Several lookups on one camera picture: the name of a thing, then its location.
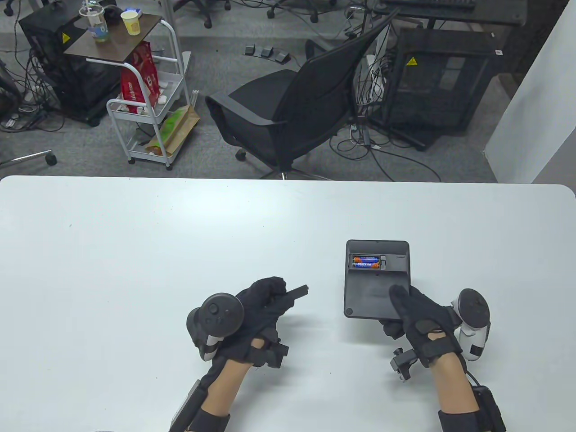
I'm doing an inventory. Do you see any tangle of black floor cables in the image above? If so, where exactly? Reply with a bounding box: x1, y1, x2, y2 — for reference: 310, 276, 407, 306
331, 58, 444, 183
0, 45, 68, 133

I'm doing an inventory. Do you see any black desk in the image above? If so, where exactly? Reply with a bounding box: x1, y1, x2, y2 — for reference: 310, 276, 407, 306
373, 0, 529, 27

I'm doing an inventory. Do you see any black calculator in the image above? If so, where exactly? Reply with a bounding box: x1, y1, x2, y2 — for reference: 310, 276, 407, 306
344, 240, 411, 320

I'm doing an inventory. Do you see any black arm strap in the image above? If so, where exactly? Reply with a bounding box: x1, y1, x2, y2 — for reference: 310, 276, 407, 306
437, 407, 484, 432
187, 407, 231, 432

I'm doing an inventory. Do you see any white power strip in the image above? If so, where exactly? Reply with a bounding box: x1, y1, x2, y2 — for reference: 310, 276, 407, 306
367, 54, 387, 99

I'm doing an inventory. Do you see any silver chair leg with caster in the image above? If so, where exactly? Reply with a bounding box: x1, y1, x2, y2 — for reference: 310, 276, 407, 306
0, 150, 58, 168

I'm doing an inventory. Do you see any red shopping bag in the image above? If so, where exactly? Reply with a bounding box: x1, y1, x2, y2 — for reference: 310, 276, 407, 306
120, 40, 160, 114

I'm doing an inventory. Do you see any black office chair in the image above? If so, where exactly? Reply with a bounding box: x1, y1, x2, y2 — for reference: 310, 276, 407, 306
205, 9, 399, 180

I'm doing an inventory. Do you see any person's left hand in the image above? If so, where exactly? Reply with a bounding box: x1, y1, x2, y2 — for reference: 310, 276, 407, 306
215, 277, 301, 366

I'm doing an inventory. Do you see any black forearm box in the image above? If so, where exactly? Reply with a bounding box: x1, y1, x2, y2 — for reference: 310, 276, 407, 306
470, 386, 507, 432

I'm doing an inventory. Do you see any clear plastic cup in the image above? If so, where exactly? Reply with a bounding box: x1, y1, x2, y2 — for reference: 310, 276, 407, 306
79, 2, 109, 42

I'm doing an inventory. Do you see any yellow paper cup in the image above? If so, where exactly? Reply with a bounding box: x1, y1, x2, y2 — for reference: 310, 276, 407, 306
120, 11, 141, 36

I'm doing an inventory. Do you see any person's right hand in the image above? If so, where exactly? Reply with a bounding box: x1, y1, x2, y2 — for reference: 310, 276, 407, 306
379, 284, 464, 367

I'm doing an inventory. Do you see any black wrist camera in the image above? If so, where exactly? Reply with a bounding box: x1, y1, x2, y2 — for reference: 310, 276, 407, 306
390, 347, 419, 383
254, 340, 289, 369

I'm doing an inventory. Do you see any black and white hand controller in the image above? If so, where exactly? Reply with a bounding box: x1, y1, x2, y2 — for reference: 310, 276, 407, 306
186, 292, 245, 362
451, 288, 491, 362

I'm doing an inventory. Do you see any brown and green paper bag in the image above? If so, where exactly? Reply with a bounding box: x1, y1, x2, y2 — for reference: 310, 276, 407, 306
145, 104, 200, 157

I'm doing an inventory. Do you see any black chair base with casters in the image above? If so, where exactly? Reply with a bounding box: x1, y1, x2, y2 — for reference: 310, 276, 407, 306
265, 0, 338, 23
173, 0, 232, 28

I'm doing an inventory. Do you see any white partition panel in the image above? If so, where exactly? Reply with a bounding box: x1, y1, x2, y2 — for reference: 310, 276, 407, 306
485, 0, 576, 184

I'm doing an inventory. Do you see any black computer case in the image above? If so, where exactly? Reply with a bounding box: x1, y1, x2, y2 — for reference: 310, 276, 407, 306
369, 28, 495, 135
18, 4, 122, 126

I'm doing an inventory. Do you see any black box with white label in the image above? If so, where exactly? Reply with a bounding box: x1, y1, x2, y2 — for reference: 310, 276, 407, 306
170, 379, 203, 432

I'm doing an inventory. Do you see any person's right forearm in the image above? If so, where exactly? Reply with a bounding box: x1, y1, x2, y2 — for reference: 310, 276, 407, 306
425, 355, 480, 414

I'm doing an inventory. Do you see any white cart with wooden top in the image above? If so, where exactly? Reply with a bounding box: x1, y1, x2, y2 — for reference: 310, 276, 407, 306
64, 11, 192, 171

